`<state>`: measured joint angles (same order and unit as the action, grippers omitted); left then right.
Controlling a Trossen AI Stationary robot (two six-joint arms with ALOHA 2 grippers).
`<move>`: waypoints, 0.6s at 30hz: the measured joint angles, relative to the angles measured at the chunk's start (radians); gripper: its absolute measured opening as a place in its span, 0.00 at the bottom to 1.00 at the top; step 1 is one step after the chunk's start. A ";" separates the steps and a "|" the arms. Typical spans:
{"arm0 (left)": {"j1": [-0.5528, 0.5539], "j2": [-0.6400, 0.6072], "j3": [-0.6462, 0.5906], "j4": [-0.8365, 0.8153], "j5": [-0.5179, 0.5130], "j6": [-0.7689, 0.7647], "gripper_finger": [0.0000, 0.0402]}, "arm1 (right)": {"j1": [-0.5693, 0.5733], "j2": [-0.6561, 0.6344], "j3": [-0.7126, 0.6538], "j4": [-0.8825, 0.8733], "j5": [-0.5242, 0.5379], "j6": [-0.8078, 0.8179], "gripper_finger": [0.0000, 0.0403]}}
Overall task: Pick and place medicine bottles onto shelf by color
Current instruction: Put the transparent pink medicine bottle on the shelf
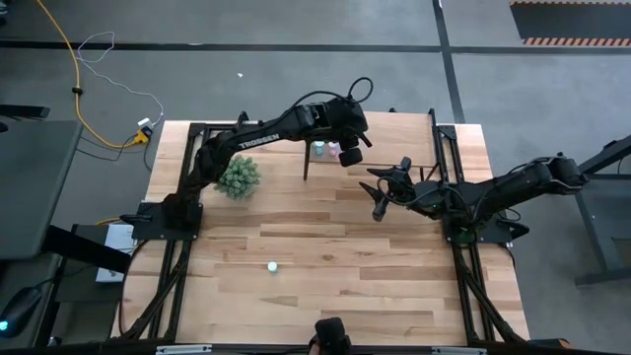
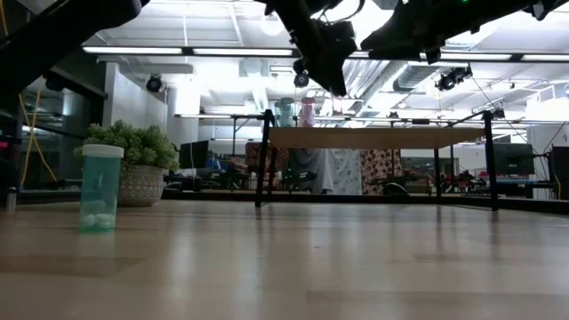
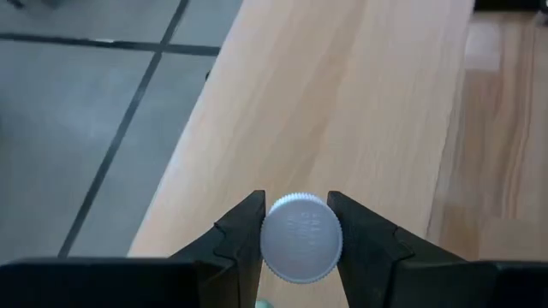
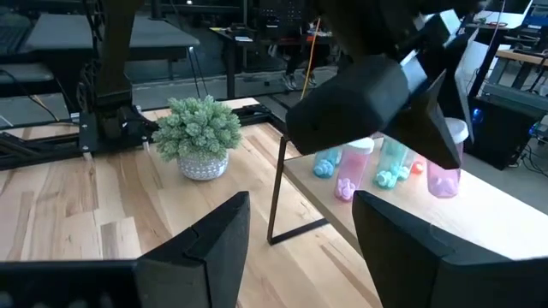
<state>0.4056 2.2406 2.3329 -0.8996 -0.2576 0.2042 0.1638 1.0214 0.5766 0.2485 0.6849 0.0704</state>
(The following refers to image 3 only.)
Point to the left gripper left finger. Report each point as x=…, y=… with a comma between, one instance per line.
x=231, y=256

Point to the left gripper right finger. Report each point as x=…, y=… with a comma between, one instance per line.
x=372, y=256

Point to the pink medicine bottle white cap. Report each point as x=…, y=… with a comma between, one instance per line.
x=299, y=237

